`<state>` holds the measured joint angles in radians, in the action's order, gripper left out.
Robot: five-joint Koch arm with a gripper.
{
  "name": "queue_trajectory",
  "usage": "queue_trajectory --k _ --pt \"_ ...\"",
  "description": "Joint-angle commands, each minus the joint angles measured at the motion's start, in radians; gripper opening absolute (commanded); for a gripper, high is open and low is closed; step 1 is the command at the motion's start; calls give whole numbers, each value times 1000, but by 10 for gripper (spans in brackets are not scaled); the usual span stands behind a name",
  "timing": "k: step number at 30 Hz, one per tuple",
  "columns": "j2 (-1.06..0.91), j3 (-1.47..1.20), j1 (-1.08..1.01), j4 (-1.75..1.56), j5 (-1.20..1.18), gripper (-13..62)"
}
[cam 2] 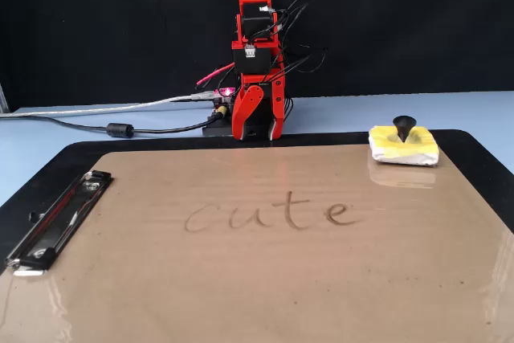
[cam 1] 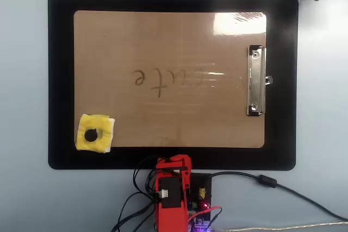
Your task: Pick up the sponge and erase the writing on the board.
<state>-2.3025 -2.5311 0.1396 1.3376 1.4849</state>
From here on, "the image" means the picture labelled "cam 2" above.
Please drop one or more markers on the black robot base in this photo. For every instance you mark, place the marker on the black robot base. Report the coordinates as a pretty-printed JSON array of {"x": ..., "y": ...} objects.
[{"x": 217, "y": 129}]

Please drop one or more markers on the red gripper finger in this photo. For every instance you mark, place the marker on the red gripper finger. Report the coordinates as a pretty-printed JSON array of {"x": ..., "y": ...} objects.
[
  {"x": 277, "y": 106},
  {"x": 245, "y": 108}
]

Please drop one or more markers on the yellow sponge with black knob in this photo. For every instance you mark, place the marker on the yellow sponge with black knob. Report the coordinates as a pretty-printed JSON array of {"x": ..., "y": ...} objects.
[{"x": 403, "y": 144}]

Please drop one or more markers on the brown clipboard board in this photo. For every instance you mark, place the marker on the brown clipboard board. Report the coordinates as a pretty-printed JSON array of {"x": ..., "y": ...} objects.
[{"x": 257, "y": 278}]

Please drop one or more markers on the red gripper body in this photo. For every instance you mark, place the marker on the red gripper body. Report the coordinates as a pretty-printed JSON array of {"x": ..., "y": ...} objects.
[{"x": 257, "y": 78}]

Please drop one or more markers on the black mat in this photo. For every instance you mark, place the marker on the black mat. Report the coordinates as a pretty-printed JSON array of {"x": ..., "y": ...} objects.
[{"x": 36, "y": 178}]

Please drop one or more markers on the controller board with LED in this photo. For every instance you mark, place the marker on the controller board with LED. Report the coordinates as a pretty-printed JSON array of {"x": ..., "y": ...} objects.
[{"x": 223, "y": 96}]

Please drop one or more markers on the metal clipboard clip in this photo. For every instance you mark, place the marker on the metal clipboard clip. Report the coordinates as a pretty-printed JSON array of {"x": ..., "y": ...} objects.
[{"x": 56, "y": 222}]

